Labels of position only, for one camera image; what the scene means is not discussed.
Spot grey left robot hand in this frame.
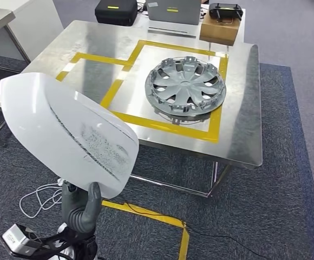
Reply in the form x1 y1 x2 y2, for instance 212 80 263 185
61 181 102 235

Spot white curved plastic part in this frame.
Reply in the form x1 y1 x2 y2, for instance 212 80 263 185
0 72 140 200

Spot large yellow tape square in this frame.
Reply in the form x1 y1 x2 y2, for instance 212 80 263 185
100 39 229 145

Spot small yellow tape outline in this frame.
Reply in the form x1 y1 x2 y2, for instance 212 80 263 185
55 51 134 82

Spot grey wheel hubcap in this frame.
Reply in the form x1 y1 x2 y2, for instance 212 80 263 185
145 55 227 123

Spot white panel table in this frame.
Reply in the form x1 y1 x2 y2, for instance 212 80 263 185
0 0 65 66

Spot black zip case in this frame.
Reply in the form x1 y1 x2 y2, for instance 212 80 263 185
94 0 138 27

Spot grey laptop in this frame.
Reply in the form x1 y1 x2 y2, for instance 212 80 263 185
146 0 202 39

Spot brown cardboard box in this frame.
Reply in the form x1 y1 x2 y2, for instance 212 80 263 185
199 12 241 47

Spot black remote controller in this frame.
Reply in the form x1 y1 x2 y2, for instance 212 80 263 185
208 3 244 22

